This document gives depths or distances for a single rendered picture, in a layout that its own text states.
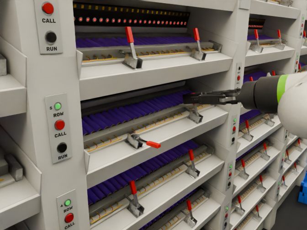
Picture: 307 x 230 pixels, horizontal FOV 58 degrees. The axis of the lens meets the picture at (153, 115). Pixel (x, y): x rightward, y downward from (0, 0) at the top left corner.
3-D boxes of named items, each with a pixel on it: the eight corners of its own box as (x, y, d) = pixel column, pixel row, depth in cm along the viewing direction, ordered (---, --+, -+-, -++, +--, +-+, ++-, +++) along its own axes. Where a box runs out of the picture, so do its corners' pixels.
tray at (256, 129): (282, 126, 156) (293, 104, 150) (232, 162, 113) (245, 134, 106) (249, 109, 167) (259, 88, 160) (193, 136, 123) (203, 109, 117)
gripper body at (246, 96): (254, 112, 69) (221, 112, 75) (267, 106, 75) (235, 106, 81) (251, 82, 68) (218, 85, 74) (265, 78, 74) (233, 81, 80)
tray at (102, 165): (224, 122, 101) (234, 100, 96) (83, 191, 57) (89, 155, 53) (182, 98, 111) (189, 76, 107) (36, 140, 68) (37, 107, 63)
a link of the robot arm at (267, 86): (288, 69, 70) (275, 73, 63) (291, 114, 72) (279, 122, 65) (264, 71, 74) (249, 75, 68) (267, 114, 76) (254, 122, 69)
